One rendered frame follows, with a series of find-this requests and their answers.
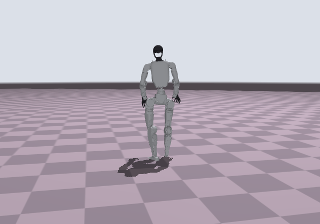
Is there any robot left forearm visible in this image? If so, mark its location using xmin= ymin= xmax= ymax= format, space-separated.
xmin=139 ymin=85 xmax=147 ymax=100

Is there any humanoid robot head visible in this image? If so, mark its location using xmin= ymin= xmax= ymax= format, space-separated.
xmin=153 ymin=45 xmax=163 ymax=61

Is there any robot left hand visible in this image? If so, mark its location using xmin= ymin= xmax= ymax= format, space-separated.
xmin=142 ymin=97 xmax=147 ymax=108

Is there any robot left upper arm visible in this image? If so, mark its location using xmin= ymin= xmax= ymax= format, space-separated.
xmin=140 ymin=63 xmax=151 ymax=86

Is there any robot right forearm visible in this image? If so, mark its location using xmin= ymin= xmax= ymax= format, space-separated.
xmin=173 ymin=82 xmax=180 ymax=98

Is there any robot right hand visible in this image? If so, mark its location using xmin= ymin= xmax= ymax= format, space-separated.
xmin=172 ymin=95 xmax=181 ymax=104

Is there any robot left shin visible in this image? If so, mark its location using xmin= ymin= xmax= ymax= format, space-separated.
xmin=147 ymin=127 xmax=158 ymax=158

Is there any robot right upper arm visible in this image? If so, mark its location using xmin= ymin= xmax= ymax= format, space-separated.
xmin=168 ymin=62 xmax=179 ymax=84

